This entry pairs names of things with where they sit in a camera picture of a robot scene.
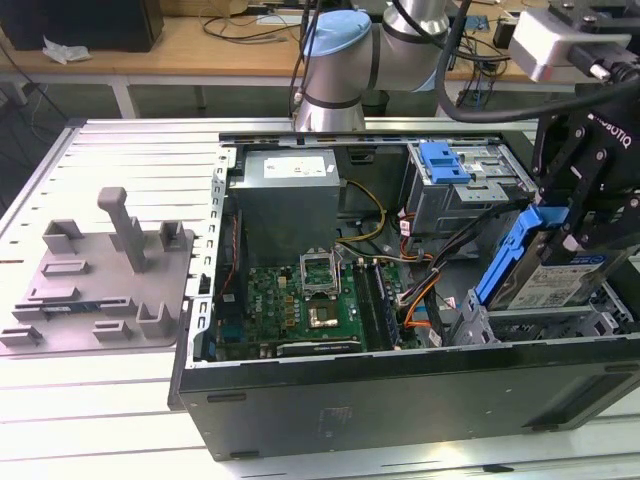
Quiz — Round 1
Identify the orange wire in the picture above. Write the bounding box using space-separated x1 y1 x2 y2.
402 279 436 330

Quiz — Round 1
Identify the black waste bin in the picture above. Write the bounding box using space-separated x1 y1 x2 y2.
360 88 391 119

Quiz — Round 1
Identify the hard disk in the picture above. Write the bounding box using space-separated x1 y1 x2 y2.
476 203 619 314

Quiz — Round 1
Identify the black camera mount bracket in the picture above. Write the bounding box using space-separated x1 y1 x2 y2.
547 0 640 37

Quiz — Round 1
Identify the grey parts rack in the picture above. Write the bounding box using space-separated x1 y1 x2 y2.
0 186 197 357

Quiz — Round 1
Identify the grey power supply unit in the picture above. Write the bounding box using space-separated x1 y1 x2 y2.
227 149 349 269

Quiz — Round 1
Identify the black wire bundle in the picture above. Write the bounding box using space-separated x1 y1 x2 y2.
397 197 536 306

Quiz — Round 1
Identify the crumpled white plastic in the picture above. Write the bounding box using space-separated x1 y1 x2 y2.
42 35 94 65

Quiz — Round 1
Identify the metal socket cover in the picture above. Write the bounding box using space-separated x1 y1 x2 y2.
298 248 343 299

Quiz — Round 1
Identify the RAM stick in rack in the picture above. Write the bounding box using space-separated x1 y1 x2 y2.
14 298 129 315

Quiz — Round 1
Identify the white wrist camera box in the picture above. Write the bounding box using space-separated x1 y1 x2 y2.
508 8 576 84

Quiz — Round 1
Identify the black RAM slot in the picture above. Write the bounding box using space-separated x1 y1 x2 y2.
352 259 387 351

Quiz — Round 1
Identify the wooden desk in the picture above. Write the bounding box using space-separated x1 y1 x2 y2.
0 0 576 94

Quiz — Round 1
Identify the metal optical drive cage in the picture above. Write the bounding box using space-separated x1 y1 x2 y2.
404 142 539 241

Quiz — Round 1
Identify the black PC case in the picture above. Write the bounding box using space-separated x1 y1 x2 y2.
167 117 640 464

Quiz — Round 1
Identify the CPU socket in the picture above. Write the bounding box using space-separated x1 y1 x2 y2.
303 294 347 332

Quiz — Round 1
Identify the green motherboard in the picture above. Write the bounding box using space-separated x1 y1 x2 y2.
214 234 416 359

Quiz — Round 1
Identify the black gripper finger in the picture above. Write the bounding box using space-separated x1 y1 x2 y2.
547 169 640 264
530 112 609 201

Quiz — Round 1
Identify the small black box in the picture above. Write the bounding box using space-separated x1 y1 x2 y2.
492 17 517 49

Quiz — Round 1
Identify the installed RAM stick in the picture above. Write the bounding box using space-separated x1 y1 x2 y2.
372 260 403 349

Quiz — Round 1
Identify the yellow black power wire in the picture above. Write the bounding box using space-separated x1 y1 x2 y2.
339 179 387 246

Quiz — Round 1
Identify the large black box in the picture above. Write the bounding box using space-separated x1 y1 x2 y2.
0 0 165 54

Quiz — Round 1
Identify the blue plastic drive latch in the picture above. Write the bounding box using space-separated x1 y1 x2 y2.
419 142 474 185

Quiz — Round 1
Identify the black graphics card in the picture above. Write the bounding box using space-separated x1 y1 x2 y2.
274 339 362 357

